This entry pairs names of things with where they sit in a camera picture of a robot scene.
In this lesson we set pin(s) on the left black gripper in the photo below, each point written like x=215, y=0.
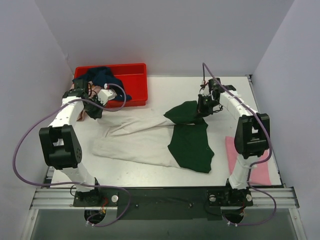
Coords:
x=92, y=111

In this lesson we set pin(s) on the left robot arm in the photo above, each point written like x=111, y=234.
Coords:
x=60, y=145

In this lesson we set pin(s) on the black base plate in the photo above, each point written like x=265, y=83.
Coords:
x=165, y=203

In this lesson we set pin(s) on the red plastic bin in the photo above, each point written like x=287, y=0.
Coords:
x=134, y=79

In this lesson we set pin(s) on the navy blue t-shirt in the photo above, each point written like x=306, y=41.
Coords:
x=99, y=76

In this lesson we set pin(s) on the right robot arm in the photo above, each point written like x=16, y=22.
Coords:
x=252, y=135

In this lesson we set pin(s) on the white and green t-shirt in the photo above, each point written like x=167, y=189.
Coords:
x=177, y=138

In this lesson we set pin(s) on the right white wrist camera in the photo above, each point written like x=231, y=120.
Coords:
x=204, y=89

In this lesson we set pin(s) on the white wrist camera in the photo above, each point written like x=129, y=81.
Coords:
x=106, y=94
x=204, y=89

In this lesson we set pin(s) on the folded pink t-shirt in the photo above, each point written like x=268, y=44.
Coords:
x=259, y=175

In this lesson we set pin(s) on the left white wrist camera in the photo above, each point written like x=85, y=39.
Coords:
x=106, y=94

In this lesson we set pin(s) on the aluminium frame rail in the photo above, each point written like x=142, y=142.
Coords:
x=61, y=199

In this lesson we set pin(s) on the beige pink t-shirt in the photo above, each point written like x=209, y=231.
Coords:
x=93, y=91

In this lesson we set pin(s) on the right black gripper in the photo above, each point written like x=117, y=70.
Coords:
x=203, y=107

